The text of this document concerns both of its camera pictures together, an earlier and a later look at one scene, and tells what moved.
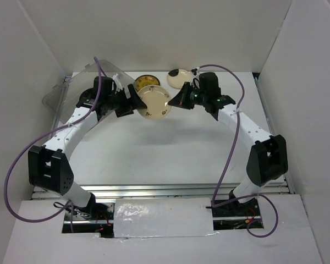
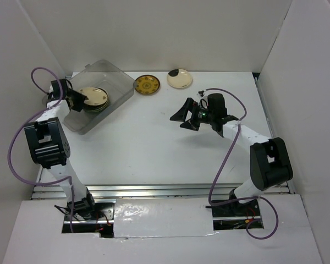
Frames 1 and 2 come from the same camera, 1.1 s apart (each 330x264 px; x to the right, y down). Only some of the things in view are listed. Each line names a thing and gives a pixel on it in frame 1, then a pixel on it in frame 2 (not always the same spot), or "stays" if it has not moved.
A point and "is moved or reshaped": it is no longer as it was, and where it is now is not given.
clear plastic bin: [62, 99] stays
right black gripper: [181, 99] → [181, 115]
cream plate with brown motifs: [156, 99] is moved or reshaped
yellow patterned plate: [146, 80] stays
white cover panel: [159, 217] stays
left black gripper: [127, 108] → [80, 99]
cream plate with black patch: [176, 78] stays
